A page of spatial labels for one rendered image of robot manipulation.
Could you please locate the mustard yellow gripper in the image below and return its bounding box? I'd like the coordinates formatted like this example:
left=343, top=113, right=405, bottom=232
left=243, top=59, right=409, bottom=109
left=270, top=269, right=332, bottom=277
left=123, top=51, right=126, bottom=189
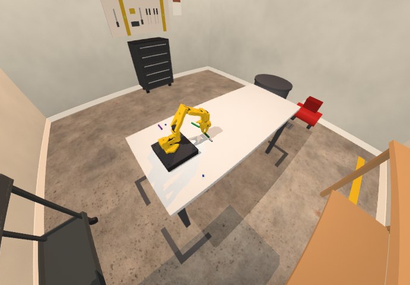
left=196, top=120, right=211, bottom=134

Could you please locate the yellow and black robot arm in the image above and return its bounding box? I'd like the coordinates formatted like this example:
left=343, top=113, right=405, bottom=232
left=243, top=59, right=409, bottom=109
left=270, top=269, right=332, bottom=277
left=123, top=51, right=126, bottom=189
left=159, top=104, right=210, bottom=154

